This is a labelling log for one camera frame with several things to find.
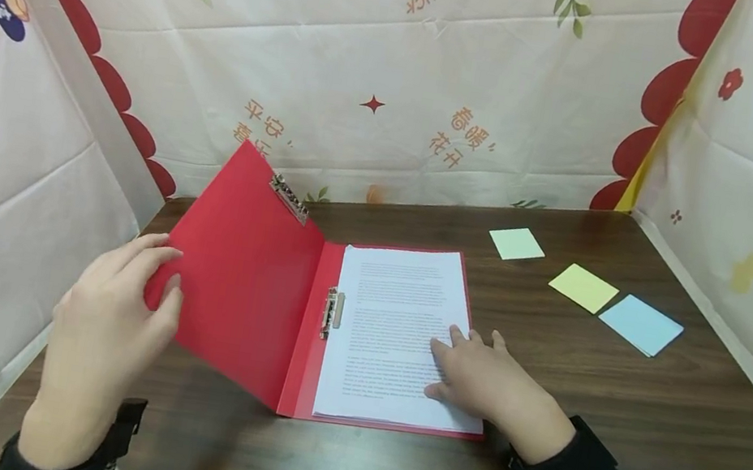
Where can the person's right little finger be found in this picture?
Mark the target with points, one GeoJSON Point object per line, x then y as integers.
{"type": "Point", "coordinates": [499, 342]}

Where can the person's right thumb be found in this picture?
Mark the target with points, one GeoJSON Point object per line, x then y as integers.
{"type": "Point", "coordinates": [439, 392]}

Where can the yellow sticky note pad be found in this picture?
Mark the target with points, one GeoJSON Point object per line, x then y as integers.
{"type": "Point", "coordinates": [583, 287]}

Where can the green sticky note pad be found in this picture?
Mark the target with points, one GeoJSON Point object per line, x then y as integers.
{"type": "Point", "coordinates": [516, 243]}

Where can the stack of printed paper sheets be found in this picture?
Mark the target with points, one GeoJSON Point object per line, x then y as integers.
{"type": "Point", "coordinates": [395, 304]}

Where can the person's right middle finger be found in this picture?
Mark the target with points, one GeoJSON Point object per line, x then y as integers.
{"type": "Point", "coordinates": [458, 337]}

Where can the person's left thumb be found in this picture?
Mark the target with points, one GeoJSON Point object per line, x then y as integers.
{"type": "Point", "coordinates": [170, 305]}

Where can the person's right ring finger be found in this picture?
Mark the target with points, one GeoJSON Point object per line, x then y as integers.
{"type": "Point", "coordinates": [477, 338]}

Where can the blue sticky note pad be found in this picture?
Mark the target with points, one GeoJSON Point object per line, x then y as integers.
{"type": "Point", "coordinates": [641, 324]}

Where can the person's left index finger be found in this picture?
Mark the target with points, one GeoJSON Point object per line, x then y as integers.
{"type": "Point", "coordinates": [154, 261]}

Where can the person's left middle finger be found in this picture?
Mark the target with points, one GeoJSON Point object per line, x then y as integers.
{"type": "Point", "coordinates": [139, 240]}

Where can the person's left hand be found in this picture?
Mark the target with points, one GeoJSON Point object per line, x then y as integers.
{"type": "Point", "coordinates": [97, 343]}

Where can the red clip folder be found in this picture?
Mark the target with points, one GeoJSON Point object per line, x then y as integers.
{"type": "Point", "coordinates": [244, 280]}

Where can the person's right hand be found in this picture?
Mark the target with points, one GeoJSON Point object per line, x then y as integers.
{"type": "Point", "coordinates": [496, 390]}

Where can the person's right index finger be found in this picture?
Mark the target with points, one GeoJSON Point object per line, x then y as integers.
{"type": "Point", "coordinates": [442, 353]}

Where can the person's left forearm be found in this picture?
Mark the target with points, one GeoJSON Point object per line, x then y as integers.
{"type": "Point", "coordinates": [63, 448]}

